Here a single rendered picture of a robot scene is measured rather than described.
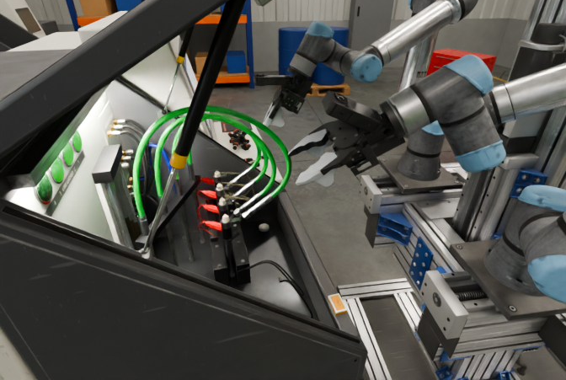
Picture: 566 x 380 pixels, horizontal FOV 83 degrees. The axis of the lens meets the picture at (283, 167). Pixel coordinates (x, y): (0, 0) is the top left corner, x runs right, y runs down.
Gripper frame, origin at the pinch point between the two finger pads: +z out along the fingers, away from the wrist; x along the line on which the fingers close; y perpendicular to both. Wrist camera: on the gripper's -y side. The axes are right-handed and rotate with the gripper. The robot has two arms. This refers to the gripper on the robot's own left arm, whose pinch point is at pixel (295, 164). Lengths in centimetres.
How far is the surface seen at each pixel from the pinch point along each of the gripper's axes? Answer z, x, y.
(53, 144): 26.1, -1.3, -29.4
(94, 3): 251, 536, -4
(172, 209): 42.0, 17.1, 8.4
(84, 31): 37, 52, -32
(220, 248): 37.7, 9.3, 23.8
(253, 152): 34, 67, 45
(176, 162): 6.7, -13.2, -22.7
